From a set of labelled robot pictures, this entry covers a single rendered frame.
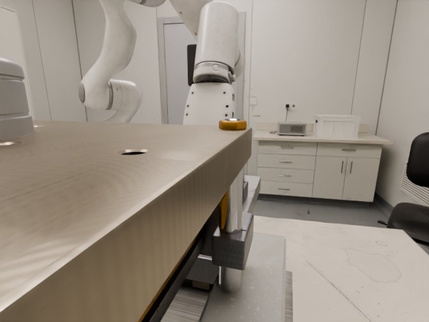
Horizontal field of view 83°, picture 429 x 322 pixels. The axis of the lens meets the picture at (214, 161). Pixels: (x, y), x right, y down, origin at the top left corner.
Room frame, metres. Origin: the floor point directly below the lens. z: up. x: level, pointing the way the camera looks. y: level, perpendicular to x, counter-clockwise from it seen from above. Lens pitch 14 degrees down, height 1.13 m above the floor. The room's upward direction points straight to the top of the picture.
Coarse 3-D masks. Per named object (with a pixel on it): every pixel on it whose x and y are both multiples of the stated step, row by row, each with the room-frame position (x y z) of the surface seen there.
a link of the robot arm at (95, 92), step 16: (112, 0) 0.80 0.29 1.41; (128, 0) 0.85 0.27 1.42; (112, 16) 0.83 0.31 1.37; (112, 32) 0.86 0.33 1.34; (128, 32) 0.87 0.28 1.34; (112, 48) 0.88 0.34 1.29; (128, 48) 0.90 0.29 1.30; (96, 64) 0.91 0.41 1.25; (112, 64) 0.89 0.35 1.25; (96, 80) 0.89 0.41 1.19; (80, 96) 0.92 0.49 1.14; (96, 96) 0.90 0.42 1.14; (112, 96) 0.94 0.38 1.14
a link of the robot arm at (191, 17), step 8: (176, 0) 0.61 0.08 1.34; (184, 0) 0.61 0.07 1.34; (192, 0) 0.61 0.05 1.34; (200, 0) 0.62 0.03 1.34; (208, 0) 0.63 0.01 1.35; (176, 8) 0.63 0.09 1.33; (184, 8) 0.62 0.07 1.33; (192, 8) 0.62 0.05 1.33; (200, 8) 0.63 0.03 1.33; (184, 16) 0.64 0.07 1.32; (192, 16) 0.63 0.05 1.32; (192, 24) 0.65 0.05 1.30; (192, 32) 0.66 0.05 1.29; (240, 56) 0.60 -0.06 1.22; (240, 64) 0.60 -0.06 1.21; (240, 72) 0.62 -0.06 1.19
